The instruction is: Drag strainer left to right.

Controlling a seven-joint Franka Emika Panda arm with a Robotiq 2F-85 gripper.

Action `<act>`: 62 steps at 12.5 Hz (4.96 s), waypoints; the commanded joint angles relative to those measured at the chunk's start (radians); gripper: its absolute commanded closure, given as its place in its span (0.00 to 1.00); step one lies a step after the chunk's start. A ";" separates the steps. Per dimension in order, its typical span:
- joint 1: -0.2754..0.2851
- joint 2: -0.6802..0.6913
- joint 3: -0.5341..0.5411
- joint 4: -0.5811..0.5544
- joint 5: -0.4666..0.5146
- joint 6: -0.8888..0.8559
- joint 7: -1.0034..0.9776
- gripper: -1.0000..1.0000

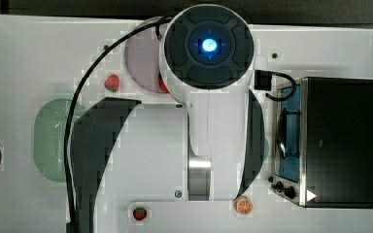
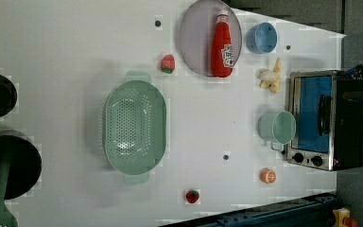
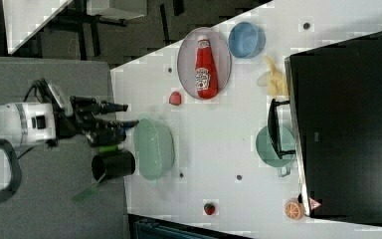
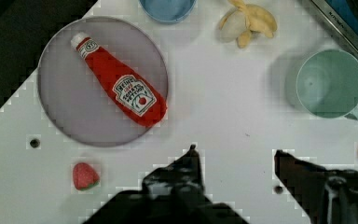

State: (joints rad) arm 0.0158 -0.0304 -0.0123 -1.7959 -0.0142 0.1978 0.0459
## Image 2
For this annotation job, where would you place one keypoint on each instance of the green plastic strainer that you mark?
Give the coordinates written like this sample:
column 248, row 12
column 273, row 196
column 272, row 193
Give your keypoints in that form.
column 134, row 127

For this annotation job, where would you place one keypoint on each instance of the pink toy strawberry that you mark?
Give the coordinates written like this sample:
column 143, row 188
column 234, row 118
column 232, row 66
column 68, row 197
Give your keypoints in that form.
column 168, row 64

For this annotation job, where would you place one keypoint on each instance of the red ketchup bottle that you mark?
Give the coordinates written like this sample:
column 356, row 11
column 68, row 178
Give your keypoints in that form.
column 222, row 59

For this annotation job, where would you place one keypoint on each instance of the small red toy strawberry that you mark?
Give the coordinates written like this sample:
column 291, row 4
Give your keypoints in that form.
column 192, row 196

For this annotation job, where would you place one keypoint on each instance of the grey round plate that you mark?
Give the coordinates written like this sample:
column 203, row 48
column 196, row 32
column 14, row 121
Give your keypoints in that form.
column 197, row 30

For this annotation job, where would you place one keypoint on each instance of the peeled toy banana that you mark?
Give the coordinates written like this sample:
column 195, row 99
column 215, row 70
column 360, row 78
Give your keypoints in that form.
column 271, row 79

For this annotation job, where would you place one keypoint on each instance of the green plastic mug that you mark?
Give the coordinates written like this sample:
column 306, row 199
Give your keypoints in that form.
column 278, row 128

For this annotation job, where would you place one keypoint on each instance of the toy orange half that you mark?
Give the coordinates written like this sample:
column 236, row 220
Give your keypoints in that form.
column 268, row 175

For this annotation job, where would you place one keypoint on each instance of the blue plastic bowl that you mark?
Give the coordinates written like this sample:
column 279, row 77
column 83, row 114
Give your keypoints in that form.
column 262, row 38

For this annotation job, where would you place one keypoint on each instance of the silver toaster oven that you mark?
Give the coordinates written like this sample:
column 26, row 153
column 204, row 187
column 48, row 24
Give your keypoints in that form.
column 329, row 133

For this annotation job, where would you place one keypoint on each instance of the large black pan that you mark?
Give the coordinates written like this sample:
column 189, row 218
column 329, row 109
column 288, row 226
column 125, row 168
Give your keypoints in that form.
column 25, row 165

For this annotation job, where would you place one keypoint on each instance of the yellow red button box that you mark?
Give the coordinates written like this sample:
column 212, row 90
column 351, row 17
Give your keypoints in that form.
column 343, row 218

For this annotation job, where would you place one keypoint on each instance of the green plastic spatula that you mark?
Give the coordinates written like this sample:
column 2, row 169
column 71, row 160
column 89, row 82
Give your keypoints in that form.
column 7, row 219

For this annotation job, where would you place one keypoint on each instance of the blue metal frame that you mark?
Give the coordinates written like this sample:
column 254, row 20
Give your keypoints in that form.
column 312, row 211

